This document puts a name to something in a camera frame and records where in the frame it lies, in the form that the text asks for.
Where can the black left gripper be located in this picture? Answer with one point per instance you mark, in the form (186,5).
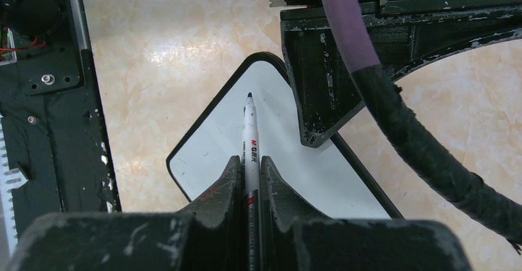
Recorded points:
(325,95)

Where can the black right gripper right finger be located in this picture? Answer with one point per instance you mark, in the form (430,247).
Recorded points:
(303,238)

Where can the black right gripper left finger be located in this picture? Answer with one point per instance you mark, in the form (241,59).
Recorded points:
(204,235)

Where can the white blue whiteboard marker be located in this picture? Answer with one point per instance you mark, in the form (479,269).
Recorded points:
(251,190)

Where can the black framed whiteboard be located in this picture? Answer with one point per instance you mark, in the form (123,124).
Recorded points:
(331,177)

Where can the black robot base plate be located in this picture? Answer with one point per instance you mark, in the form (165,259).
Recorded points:
(52,118)

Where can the white slotted cable duct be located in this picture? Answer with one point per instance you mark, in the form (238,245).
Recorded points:
(11,179)

